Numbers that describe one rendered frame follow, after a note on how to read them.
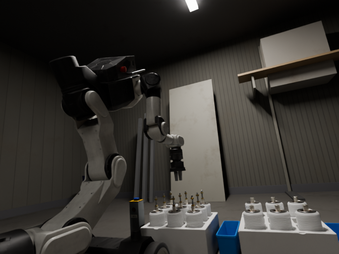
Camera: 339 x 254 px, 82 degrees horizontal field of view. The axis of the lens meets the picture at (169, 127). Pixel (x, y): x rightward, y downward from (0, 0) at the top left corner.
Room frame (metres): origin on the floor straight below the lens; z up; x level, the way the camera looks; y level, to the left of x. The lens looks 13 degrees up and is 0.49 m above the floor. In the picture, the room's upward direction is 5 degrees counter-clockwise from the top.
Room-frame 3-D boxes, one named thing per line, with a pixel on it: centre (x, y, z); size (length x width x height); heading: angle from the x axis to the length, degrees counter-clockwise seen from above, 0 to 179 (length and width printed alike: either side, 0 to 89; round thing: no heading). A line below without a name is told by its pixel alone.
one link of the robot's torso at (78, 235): (0.75, 0.46, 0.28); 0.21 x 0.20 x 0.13; 158
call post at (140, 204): (1.39, 0.27, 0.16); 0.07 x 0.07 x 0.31; 68
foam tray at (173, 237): (1.35, -0.03, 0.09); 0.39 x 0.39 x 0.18; 68
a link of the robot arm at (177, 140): (1.31, -0.03, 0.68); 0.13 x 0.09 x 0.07; 155
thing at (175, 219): (1.24, 0.01, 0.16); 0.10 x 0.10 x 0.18
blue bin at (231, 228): (1.30, -0.31, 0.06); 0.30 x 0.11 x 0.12; 157
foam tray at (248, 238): (1.14, -0.54, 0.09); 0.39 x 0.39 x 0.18; 68
